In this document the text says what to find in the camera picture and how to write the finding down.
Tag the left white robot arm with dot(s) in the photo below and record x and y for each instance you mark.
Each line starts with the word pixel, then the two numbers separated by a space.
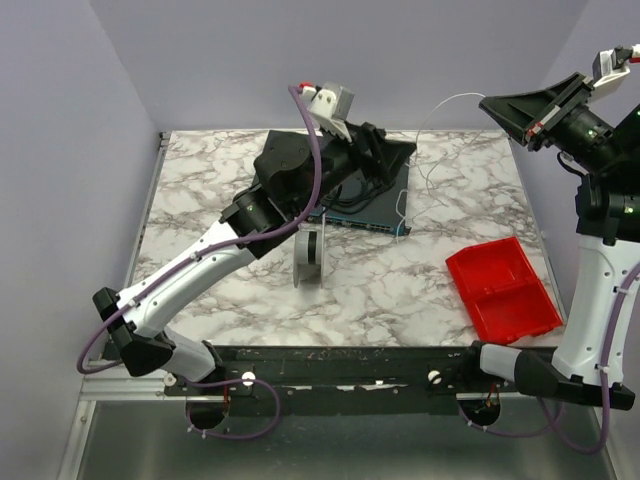
pixel 248 229

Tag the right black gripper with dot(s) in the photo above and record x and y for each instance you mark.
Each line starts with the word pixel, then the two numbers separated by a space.
pixel 553 115

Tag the red plastic tray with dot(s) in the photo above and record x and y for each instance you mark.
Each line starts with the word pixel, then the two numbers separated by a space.
pixel 504 298

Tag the aluminium frame rail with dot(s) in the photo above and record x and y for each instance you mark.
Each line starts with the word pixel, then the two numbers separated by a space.
pixel 130 275

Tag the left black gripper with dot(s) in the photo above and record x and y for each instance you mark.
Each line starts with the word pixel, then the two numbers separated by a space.
pixel 364 145

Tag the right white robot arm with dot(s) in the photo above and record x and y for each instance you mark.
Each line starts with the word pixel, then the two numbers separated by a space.
pixel 587 366

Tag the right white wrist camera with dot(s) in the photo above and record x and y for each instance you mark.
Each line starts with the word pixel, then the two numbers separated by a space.
pixel 611 67

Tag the grey cable spool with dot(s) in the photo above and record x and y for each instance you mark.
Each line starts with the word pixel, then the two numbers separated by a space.
pixel 309 255

